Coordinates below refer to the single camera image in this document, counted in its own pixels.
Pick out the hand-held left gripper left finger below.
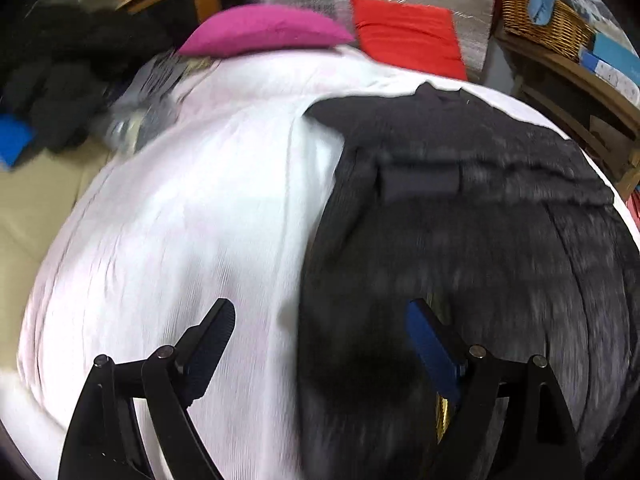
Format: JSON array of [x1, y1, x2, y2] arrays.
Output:
[[57, 298, 236, 480]]

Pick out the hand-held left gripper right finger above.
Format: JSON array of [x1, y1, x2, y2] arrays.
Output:
[[405, 298, 584, 480]]

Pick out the dark navy quilted jacket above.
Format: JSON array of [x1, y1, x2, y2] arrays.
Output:
[[297, 82, 640, 480]]

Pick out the white bed blanket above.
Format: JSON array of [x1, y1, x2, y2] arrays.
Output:
[[17, 44, 640, 480]]

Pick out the cream leather sofa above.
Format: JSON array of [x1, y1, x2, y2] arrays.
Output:
[[0, 145, 121, 322]]

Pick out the blue jacket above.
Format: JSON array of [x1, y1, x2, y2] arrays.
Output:
[[0, 113, 37, 172]]

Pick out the wooden table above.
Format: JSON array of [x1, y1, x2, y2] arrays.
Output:
[[492, 29, 640, 187]]

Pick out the pile of dark jackets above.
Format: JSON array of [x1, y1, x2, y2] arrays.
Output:
[[0, 7, 177, 154]]

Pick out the red pillow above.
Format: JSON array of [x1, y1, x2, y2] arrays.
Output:
[[349, 0, 469, 82]]

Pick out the pink pillow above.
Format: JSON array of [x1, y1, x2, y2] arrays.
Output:
[[177, 3, 356, 58]]

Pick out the wicker basket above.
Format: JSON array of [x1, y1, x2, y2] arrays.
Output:
[[500, 0, 597, 64]]

